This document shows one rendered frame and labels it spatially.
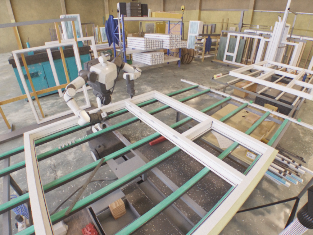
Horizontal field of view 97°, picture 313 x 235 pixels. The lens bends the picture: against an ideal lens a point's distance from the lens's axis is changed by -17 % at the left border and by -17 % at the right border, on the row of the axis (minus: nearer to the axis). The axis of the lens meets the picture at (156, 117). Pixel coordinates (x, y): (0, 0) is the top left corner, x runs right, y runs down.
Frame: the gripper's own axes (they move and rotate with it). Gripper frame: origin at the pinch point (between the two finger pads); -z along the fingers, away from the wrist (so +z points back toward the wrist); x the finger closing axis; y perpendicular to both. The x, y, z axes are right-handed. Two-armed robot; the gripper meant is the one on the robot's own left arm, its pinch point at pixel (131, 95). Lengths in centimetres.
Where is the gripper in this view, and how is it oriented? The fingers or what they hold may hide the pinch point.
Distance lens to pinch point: 188.4
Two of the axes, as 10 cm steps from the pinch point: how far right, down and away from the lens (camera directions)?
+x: 6.3, 4.0, -6.7
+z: 0.0, -8.6, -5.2
